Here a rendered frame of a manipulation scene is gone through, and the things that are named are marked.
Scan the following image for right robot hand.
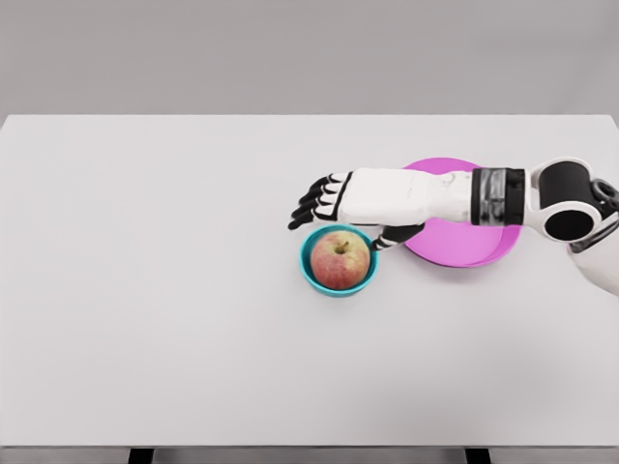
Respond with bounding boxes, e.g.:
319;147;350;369
287;167;433;253

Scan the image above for red yellow apple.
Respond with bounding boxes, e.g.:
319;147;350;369
309;230;371;291

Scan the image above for pink plate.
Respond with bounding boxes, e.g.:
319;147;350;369
399;157;523;269

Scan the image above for blue bowl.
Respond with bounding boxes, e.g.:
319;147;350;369
299;224;379;299

